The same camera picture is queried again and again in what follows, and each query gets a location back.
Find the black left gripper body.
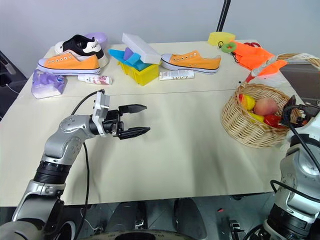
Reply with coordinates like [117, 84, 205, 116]
[101, 109, 125, 139]

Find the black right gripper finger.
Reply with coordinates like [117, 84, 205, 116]
[284, 94, 297, 111]

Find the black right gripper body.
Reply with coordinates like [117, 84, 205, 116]
[279, 103, 312, 129]

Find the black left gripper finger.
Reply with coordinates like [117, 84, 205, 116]
[118, 103, 148, 116]
[116, 126, 151, 140]

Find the red fruit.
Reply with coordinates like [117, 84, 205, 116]
[263, 114, 288, 130]

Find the pink peach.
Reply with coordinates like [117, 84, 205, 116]
[254, 97, 279, 116]

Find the white plastic bag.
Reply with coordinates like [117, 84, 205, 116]
[259, 71, 291, 87]

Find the yellow plastic bin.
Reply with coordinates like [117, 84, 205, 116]
[117, 60, 161, 87]

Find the yellow red mango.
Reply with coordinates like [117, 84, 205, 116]
[238, 94, 256, 112]

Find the pink white tube bottle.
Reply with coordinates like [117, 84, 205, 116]
[77, 74, 113, 86]

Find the blue sponge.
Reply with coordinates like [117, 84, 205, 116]
[126, 52, 149, 71]
[108, 48, 131, 63]

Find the white cream tube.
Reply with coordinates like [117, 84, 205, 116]
[159, 70, 195, 81]

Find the purple foam block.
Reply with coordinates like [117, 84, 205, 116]
[123, 47, 135, 61]

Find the orange cloth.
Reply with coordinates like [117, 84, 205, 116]
[231, 41, 287, 77]

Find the white rectangular box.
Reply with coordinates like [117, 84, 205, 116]
[121, 32, 162, 65]

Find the orange canvas sneaker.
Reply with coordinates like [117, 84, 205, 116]
[160, 50, 222, 74]
[37, 53, 101, 76]

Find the purple tissue pack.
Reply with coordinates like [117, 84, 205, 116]
[31, 69, 68, 100]

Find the purple bowl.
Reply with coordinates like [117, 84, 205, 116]
[83, 31, 108, 49]

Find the black white sneaker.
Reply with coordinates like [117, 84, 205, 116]
[54, 34, 105, 60]

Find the black lamp pole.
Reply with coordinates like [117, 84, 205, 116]
[216, 0, 232, 33]

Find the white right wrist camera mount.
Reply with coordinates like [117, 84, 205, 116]
[286, 117, 320, 151]

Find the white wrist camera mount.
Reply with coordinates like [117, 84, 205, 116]
[90, 91, 111, 138]
[286, 117, 320, 151]

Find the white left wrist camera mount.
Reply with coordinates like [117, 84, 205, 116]
[90, 91, 111, 138]

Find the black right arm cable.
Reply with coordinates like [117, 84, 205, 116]
[270, 104, 320, 203]

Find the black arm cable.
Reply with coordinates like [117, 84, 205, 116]
[70, 89, 106, 240]
[270, 104, 320, 203]

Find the wicker basket with handle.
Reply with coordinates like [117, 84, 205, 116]
[220, 52, 320, 149]

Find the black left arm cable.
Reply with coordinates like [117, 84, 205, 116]
[70, 89, 106, 240]

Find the green ring toy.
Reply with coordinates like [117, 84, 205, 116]
[221, 41, 238, 54]

